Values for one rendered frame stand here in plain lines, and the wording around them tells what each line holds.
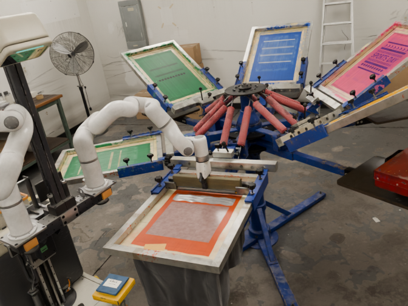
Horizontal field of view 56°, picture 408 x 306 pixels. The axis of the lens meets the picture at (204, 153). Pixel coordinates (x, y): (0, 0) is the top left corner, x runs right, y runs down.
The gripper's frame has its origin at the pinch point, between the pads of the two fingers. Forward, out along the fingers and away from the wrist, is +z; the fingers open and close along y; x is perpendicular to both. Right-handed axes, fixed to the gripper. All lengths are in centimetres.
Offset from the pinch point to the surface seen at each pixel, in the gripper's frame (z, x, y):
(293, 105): -14, 32, -93
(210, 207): 6.0, 6.9, 13.8
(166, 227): 6.0, -8.6, 34.9
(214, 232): 6.0, 16.8, 34.3
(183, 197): 5.4, -11.9, 8.0
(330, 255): 101, 59, -74
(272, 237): 100, 11, -86
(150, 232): 6.0, -14.5, 40.6
